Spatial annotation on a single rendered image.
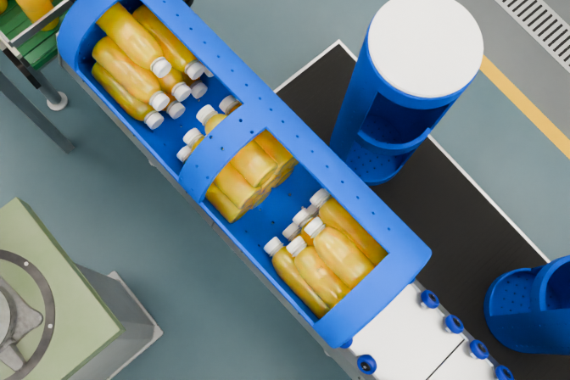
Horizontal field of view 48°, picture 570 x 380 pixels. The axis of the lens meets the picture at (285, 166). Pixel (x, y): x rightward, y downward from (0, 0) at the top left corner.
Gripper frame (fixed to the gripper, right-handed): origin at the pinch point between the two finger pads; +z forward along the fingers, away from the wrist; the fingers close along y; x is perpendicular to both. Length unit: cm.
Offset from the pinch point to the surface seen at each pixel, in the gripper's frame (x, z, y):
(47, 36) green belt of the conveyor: -15.1, 26.1, 10.0
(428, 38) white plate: 55, 12, -55
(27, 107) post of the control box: -25, 68, 27
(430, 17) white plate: 51, 12, -59
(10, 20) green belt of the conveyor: -25.1, 26.3, 14.3
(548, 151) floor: 104, 116, -112
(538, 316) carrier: 127, 56, -40
